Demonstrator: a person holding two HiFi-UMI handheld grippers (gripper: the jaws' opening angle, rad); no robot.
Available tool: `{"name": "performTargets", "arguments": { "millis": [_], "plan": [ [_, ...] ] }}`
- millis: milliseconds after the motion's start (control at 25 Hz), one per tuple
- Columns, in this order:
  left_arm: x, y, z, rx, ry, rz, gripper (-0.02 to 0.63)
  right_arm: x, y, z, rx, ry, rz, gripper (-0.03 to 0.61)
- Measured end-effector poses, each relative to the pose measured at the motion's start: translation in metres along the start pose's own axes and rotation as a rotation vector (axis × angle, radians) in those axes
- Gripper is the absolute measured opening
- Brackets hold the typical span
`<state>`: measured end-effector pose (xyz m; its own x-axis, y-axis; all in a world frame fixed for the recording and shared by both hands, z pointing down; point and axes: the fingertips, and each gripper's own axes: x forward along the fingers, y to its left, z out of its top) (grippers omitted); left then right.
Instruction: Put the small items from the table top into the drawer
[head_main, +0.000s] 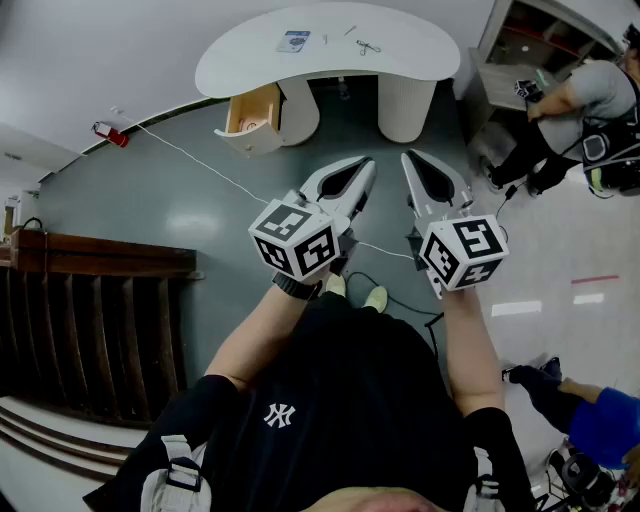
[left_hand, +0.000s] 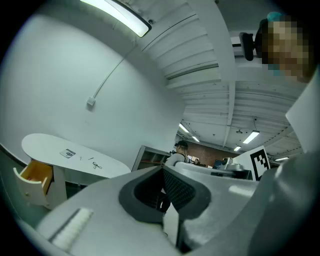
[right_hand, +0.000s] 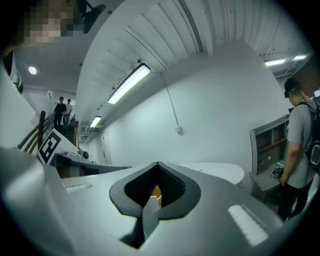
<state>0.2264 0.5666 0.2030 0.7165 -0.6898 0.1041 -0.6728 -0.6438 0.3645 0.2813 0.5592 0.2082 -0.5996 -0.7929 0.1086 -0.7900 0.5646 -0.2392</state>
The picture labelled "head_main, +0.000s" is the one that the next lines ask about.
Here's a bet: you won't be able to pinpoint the grey wooden cabinet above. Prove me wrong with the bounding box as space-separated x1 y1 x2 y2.
467 0 621 146

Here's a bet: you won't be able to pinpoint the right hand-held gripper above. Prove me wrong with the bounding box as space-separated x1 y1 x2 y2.
400 148 510 301

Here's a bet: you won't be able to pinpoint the red fire extinguisher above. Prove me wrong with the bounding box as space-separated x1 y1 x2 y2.
91 121 130 149

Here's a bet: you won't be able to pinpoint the black cable with adapter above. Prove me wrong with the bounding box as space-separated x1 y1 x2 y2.
494 182 526 241

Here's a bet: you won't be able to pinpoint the person's chin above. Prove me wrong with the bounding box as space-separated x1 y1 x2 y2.
299 487 441 512

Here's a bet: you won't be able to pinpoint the white floor cable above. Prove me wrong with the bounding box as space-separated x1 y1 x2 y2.
110 105 416 261

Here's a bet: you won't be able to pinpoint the brown wooden stair railing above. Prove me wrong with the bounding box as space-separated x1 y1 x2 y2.
0 227 205 426

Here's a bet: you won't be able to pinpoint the large wooden drawer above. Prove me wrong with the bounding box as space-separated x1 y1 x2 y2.
213 82 286 160

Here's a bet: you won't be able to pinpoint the white kidney-shaped table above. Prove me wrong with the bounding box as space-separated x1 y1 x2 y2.
194 1 461 146

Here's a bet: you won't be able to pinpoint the person's right shoe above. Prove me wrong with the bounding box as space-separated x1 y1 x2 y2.
363 285 389 314

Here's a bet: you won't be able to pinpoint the grey backpack strap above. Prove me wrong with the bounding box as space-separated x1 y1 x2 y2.
469 447 501 512
140 433 214 512

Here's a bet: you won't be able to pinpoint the person's right forearm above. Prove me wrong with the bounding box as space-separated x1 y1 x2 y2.
442 287 504 419

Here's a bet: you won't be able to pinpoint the blue product card packet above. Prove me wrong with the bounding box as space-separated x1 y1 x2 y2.
275 29 312 54

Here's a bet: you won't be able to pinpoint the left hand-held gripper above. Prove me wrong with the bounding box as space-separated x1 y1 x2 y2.
248 155 378 286

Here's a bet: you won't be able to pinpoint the dark wrist watch band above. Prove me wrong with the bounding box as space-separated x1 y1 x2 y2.
272 272 324 302

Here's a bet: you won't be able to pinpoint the person's black trousers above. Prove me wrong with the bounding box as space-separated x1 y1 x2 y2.
309 291 396 331

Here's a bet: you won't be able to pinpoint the white stair steps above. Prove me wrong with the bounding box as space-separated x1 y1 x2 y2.
0 394 151 512

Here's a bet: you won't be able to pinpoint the person's black t-shirt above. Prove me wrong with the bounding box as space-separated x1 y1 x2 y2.
82 299 539 512

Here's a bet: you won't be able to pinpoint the person's left forearm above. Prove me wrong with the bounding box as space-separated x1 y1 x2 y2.
204 284 321 396

